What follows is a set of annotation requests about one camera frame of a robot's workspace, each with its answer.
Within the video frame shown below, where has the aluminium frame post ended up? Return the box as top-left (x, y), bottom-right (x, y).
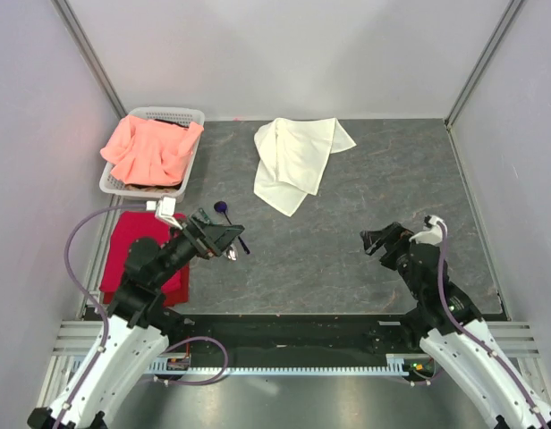
top-left (444, 0), bottom-right (526, 130)
top-left (50, 0), bottom-right (126, 118)

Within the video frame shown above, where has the purple handled spoon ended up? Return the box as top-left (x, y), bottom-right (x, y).
top-left (214, 200), bottom-right (250, 255)

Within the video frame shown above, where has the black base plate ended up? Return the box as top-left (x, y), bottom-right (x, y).
top-left (170, 314), bottom-right (420, 354)

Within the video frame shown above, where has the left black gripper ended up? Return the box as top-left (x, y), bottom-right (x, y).
top-left (153, 213), bottom-right (245, 286)

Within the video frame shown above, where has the slotted cable duct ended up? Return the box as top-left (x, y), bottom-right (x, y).
top-left (145, 355), bottom-right (433, 377)

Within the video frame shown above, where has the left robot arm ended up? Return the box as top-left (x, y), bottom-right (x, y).
top-left (27, 216), bottom-right (244, 428)

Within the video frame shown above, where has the green handled metal spoon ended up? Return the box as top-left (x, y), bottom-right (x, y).
top-left (199, 208), bottom-right (241, 261)

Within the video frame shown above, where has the white plastic basket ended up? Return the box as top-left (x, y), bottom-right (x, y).
top-left (99, 106), bottom-right (205, 202)

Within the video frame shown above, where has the salmon pink cloth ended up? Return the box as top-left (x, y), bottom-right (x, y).
top-left (100, 114), bottom-right (204, 187)

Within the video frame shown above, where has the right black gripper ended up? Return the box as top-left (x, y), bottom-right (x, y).
top-left (359, 221), bottom-right (423, 299)

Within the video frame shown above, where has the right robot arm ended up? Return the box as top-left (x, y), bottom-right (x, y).
top-left (360, 215), bottom-right (551, 428)

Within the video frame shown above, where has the right aluminium frame post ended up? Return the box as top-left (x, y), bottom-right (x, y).
top-left (444, 0), bottom-right (526, 130)

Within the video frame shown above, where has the left aluminium frame post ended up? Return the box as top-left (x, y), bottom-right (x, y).
top-left (50, 0), bottom-right (126, 118)

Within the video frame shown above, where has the white cloth napkin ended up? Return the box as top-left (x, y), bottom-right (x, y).
top-left (253, 118), bottom-right (356, 217)

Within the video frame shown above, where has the red folded cloth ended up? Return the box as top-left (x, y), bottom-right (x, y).
top-left (99, 211), bottom-right (190, 307)

